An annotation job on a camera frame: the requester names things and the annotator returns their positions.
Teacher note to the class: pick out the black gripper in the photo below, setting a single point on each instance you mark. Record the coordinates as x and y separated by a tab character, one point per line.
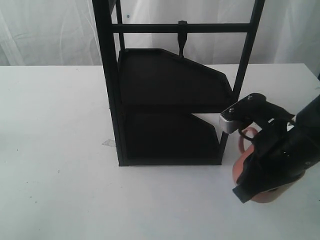
283	151

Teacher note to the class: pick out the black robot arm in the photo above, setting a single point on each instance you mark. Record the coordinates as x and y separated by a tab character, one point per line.
247	135

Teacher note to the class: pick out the black metal shelf rack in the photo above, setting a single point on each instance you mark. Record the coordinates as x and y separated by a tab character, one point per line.
155	96

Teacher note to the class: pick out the clear tape piece near rack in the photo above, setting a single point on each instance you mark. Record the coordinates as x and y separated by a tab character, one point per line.
109	143

